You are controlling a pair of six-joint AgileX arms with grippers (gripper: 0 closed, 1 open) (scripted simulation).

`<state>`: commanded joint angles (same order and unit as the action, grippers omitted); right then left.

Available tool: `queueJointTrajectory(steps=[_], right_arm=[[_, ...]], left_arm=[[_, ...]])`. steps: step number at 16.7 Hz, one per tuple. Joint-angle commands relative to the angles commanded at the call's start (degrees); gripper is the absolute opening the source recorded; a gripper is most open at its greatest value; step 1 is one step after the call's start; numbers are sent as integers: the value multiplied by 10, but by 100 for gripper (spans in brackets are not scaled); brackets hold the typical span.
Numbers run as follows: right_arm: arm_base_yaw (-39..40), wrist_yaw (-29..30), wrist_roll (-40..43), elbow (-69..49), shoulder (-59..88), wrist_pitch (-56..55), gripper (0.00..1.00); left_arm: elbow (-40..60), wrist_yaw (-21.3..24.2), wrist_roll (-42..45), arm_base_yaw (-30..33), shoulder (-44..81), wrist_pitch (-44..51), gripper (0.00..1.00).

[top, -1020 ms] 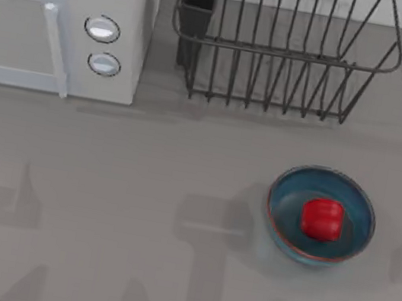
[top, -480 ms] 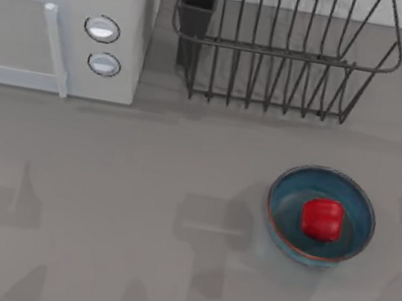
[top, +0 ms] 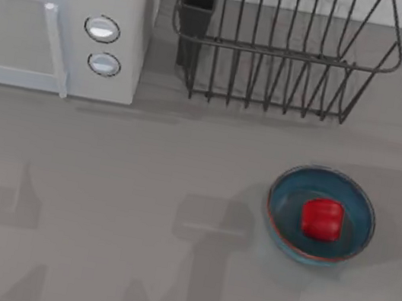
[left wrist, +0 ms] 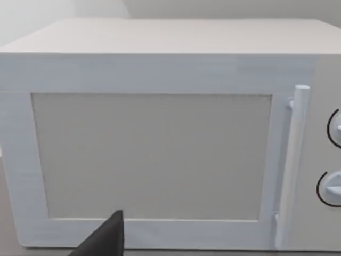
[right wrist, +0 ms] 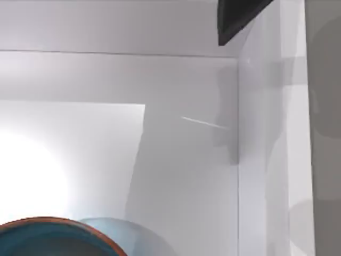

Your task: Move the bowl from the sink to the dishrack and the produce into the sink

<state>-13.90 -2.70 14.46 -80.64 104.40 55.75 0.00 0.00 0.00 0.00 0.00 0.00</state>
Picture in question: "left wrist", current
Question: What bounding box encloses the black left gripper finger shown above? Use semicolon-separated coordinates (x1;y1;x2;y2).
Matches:
68;210;125;256

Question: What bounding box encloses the pale microwave door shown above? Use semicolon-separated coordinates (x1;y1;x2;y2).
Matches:
0;55;318;250

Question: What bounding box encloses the pale microwave oven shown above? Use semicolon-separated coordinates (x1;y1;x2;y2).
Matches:
0;18;341;253

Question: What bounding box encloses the pale microwave knob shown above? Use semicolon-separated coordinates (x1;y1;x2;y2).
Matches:
327;108;341;149
316;170;341;207

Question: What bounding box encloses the pale microwave door handle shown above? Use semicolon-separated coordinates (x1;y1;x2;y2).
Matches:
273;84;311;250

